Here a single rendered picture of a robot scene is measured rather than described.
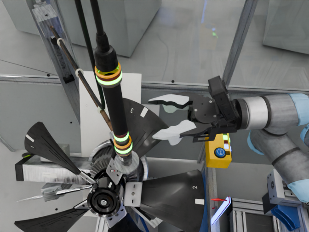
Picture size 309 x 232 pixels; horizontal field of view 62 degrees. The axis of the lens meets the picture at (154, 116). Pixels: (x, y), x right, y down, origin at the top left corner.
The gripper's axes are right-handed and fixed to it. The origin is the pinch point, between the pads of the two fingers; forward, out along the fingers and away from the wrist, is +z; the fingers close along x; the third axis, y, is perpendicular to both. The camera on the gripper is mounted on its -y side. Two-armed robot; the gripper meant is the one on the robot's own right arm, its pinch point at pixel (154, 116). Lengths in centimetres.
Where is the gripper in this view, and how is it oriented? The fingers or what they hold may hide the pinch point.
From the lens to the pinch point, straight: 55.6
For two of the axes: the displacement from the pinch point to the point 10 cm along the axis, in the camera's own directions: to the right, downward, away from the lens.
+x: -1.1, -8.1, 5.8
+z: -9.9, 0.8, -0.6
